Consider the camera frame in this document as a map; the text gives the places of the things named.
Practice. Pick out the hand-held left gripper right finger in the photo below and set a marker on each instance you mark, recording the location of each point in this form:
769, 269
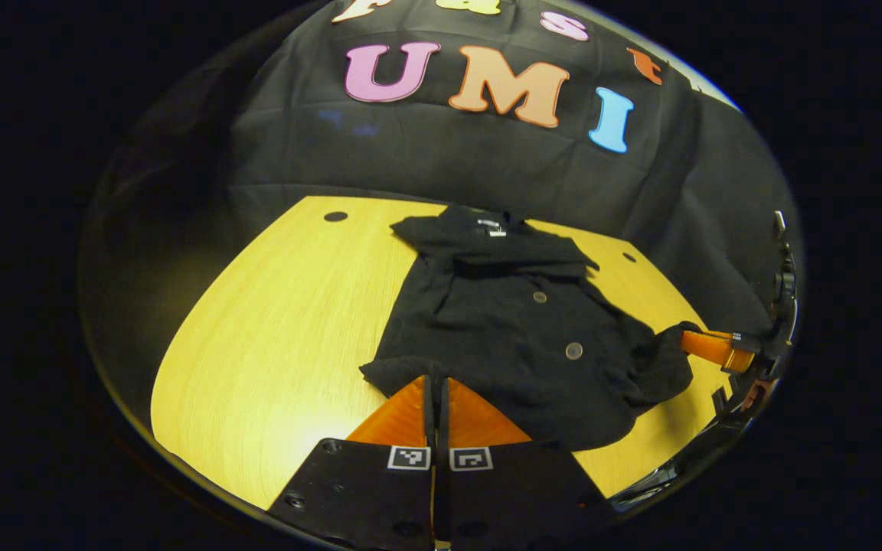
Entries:
510, 490

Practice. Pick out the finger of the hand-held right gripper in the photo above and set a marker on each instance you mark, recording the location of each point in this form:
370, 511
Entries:
717, 348

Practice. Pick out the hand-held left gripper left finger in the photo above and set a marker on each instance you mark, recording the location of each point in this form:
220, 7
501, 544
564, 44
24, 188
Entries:
364, 490

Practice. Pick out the black backdrop cloth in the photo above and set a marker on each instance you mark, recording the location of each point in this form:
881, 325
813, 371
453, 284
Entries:
449, 161

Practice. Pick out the black buttoned coat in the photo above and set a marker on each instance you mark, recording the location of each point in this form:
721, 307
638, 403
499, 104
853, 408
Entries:
517, 329

